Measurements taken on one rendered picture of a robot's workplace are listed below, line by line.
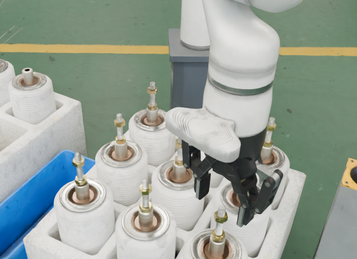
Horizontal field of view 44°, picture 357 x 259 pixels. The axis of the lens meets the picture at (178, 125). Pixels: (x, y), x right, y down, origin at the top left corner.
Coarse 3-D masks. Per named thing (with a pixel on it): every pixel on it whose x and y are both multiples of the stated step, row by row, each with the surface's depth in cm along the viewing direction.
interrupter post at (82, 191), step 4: (76, 184) 71; (84, 184) 71; (88, 184) 72; (76, 188) 71; (80, 188) 71; (84, 188) 71; (88, 188) 72; (76, 192) 72; (80, 192) 71; (84, 192) 72; (88, 192) 72; (76, 196) 73; (80, 196) 72; (84, 196) 72; (88, 196) 73; (80, 200) 72
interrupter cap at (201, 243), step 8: (200, 232) 68; (208, 232) 68; (192, 240) 66; (200, 240) 67; (208, 240) 67; (232, 240) 67; (192, 248) 65; (200, 248) 66; (208, 248) 66; (224, 248) 66; (232, 248) 66; (240, 248) 66; (192, 256) 64; (200, 256) 64; (208, 256) 65; (224, 256) 65; (232, 256) 64; (240, 256) 64
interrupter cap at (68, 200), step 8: (72, 184) 75; (96, 184) 75; (64, 192) 73; (72, 192) 74; (96, 192) 74; (104, 192) 74; (64, 200) 72; (72, 200) 72; (88, 200) 73; (96, 200) 72; (104, 200) 72; (64, 208) 71; (72, 208) 71; (80, 208) 71; (88, 208) 71; (96, 208) 71
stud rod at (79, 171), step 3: (75, 153) 68; (78, 153) 68; (75, 156) 68; (78, 156) 68; (75, 159) 68; (78, 159) 68; (81, 159) 69; (78, 168) 69; (81, 168) 69; (78, 171) 70; (81, 171) 70; (78, 174) 70; (81, 174) 70; (78, 177) 70; (81, 177) 70
